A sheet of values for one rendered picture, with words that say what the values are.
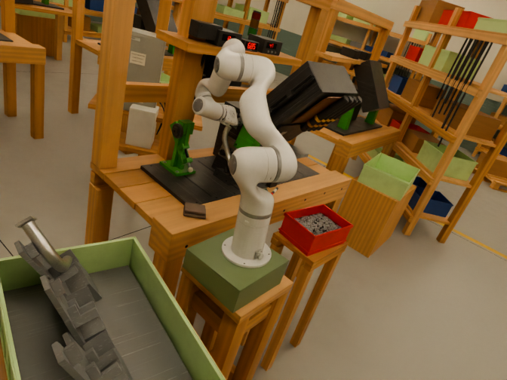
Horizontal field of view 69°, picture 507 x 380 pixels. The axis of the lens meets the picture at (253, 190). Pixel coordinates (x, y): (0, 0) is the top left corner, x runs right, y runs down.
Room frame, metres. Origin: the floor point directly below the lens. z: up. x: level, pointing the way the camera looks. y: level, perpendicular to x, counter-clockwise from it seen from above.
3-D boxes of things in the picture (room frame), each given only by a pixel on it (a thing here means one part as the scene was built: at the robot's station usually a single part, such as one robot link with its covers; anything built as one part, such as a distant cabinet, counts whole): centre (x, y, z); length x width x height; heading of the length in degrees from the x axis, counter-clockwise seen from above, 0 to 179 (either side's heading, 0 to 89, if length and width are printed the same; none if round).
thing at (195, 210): (1.41, 0.22, 0.91); 0.10 x 0.08 x 0.03; 104
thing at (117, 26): (2.20, 0.34, 1.37); 1.49 x 0.09 x 0.97; 144
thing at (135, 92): (2.24, 0.40, 1.23); 1.30 x 0.05 x 0.09; 144
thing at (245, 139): (1.92, 0.09, 1.17); 0.13 x 0.12 x 0.20; 144
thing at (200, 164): (2.02, 0.10, 0.89); 1.10 x 0.42 x 0.02; 144
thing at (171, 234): (1.86, -0.13, 0.83); 1.50 x 0.14 x 0.15; 144
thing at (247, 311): (1.17, -0.04, 0.83); 0.32 x 0.32 x 0.04; 56
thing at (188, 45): (2.17, 0.31, 1.52); 0.90 x 0.25 x 0.04; 144
